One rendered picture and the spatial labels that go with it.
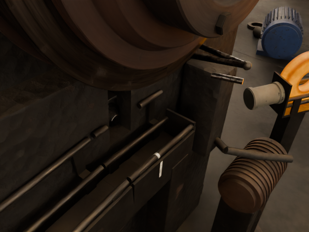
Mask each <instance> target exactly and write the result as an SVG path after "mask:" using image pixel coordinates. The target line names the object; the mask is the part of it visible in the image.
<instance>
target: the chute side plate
mask: <svg viewBox="0 0 309 232"><path fill-rule="evenodd" d="M194 134H195V131H194V130H192V131H191V132H190V133H189V134H188V135H187V136H186V137H185V138H184V139H182V140H181V141H180V142H179V143H177V144H176V145H175V146H174V147H173V148H172V149H171V150H169V151H168V152H167V153H166V154H165V155H164V156H163V157H162V158H161V159H159V160H158V161H157V162H156V163H155V164H154V165H153V166H151V167H150V168H149V169H148V170H147V171H146V172H145V173H144V174H143V175H141V176H140V177H139V178H138V179H136V180H135V181H134V182H133V183H132V187H131V186H129V187H128V188H127V189H126V190H125V191H124V192H123V193H122V194H121V195H120V196H119V197H118V198H117V199H116V200H115V201H114V202H112V203H111V204H110V205H109V206H108V207H107V208H106V209H105V210H104V211H103V212H102V213H101V214H100V215H99V216H98V217H97V218H96V219H95V220H94V221H93V222H92V223H91V224H90V225H89V226H88V227H87V228H86V229H85V230H84V232H118V231H119V230H120V229H121V228H122V227H123V226H124V225H125V224H126V223H127V222H128V221H129V220H130V219H131V218H132V217H133V216H134V215H135V214H136V213H137V212H138V211H139V209H141V207H142V206H143V205H144V204H145V203H146V202H147V201H148V200H149V199H150V198H151V197H152V196H153V195H154V194H156V193H157V192H158V191H159V190H160V189H161V188H162V187H163V186H164V185H165V184H166V183H167V182H168V181H169V180H170V179H171V173H172V168H173V167H174V166H175V165H177V164H178V163H179V162H180V161H181V160H182V159H183V158H184V157H185V156H186V155H187V154H188V159H187V162H188V161H189V160H190V157H191V151H192V146H193V140H194ZM162 161H163V162H162ZM161 162H162V172H161V177H159V175H160V163H161Z"/></svg>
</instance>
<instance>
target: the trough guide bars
mask: <svg viewBox="0 0 309 232"><path fill-rule="evenodd" d="M308 80H309V78H306V79H301V81H300V82H299V84H303V83H306V82H307V81H308ZM304 98H309V93H305V94H301V95H297V96H293V97H289V100H288V102H291V101H293V102H291V103H287V107H286V108H289V107H291V110H290V117H291V116H296V115H297V114H298V110H299V107H300V105H301V104H306V103H309V99H304ZM302 99H304V100H302Z"/></svg>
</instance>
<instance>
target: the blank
mask: <svg viewBox="0 0 309 232"><path fill-rule="evenodd" d="M307 73H309V51H308V52H304V53H302V54H300V55H298V56H297V57H295V58H294V59H293V60H292V61H291V62H290V63H289V64H288V65H287V66H286V67H285V68H284V69H283V71H282V73H281V76H282V77H284V78H285V79H286V80H287V81H288V82H289V83H291V84H292V89H291V93H290V97H293V96H297V95H301V94H305V93H309V80H308V81H307V82H306V83H305V84H303V85H300V86H299V82H300V81H301V79H302V78H303V77H304V76H305V75H306V74H307Z"/></svg>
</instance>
